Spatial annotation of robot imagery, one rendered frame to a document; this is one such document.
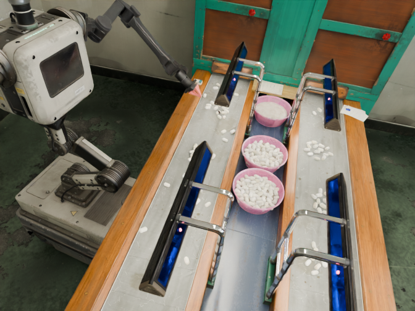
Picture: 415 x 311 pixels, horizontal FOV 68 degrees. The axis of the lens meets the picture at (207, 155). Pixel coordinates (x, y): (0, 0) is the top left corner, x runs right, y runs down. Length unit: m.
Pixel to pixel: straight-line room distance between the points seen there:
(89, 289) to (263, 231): 0.81
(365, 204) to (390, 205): 1.23
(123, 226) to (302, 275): 0.80
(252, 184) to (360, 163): 0.66
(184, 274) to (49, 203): 0.97
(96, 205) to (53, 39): 0.96
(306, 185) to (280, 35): 1.03
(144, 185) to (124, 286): 0.49
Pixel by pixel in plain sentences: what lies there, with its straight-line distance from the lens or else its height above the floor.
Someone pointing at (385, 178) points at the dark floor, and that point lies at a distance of 3.19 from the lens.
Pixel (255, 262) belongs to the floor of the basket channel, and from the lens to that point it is 1.48.
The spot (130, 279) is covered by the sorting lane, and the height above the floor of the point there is 0.74.
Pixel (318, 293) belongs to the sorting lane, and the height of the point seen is 0.74.
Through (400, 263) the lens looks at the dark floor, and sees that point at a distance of 2.69.
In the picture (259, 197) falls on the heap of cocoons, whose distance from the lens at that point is 1.60.
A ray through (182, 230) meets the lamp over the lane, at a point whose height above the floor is 1.07.
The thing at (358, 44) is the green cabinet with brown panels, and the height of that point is 1.15.
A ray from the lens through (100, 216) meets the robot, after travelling 1.84.
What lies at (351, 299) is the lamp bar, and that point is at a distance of 1.04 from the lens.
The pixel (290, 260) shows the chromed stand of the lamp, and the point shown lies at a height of 1.05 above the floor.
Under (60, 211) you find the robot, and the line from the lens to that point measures 1.93.
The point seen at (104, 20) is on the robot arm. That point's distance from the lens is 1.66.
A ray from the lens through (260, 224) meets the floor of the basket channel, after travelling 1.59.
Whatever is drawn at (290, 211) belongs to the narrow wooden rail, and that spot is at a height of 0.76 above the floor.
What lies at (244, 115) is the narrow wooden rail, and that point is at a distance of 2.01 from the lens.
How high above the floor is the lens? 1.99
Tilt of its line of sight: 46 degrees down
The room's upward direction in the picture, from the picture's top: 7 degrees clockwise
